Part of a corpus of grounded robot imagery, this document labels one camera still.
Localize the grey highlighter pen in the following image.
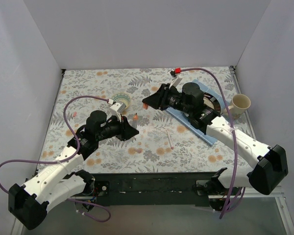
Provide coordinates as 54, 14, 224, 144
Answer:
132, 113, 139, 129

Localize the orange pen cap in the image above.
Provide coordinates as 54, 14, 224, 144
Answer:
143, 103, 148, 110

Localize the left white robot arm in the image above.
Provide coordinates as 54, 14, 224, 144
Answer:
8, 111, 139, 230

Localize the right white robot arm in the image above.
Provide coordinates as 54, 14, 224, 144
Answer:
142, 82, 288, 195

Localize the pink white pen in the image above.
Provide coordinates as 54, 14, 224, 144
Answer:
166, 130, 174, 150

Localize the patterned glass bowl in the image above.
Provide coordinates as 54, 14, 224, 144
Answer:
112, 92, 131, 110

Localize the blue checked cloth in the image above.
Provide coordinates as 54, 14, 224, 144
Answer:
166, 80, 225, 146

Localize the floral table mat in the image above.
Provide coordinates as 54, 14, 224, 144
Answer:
40, 68, 247, 173

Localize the dark striped plate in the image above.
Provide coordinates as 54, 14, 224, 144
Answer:
203, 93, 221, 115

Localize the cream ceramic mug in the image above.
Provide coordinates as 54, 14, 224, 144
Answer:
223, 94, 251, 119

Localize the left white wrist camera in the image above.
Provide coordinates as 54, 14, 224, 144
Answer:
108, 99, 127, 120

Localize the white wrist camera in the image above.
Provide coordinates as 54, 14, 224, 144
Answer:
108, 99, 127, 120
169, 68, 182, 89

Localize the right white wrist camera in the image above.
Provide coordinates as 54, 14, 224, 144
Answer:
169, 68, 182, 89

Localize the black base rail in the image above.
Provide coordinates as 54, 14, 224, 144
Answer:
77, 171, 228, 207

